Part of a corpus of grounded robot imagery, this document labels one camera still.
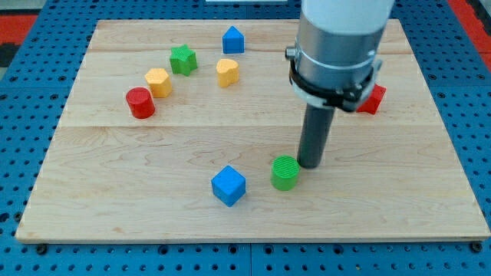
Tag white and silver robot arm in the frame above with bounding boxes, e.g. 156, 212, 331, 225
285, 0, 394, 112

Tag blue triangle block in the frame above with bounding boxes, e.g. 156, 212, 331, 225
222, 26, 245, 54

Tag green star block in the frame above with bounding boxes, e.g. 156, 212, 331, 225
170, 44, 198, 77

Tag red star block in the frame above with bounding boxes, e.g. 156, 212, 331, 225
356, 84, 387, 115

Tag green cylinder block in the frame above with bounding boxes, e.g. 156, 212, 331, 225
270, 155, 300, 191

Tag blue cube block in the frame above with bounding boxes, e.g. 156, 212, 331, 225
211, 165, 246, 207

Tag yellow heart block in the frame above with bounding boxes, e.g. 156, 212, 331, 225
216, 58, 239, 88

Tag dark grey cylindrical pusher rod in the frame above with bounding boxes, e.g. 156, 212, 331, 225
297, 105, 335, 169

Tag light wooden board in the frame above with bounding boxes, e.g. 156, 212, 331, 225
15, 20, 490, 244

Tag yellow hexagon block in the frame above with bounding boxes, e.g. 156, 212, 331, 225
145, 68, 173, 98

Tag red cylinder block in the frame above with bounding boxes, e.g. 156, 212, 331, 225
126, 87, 155, 119

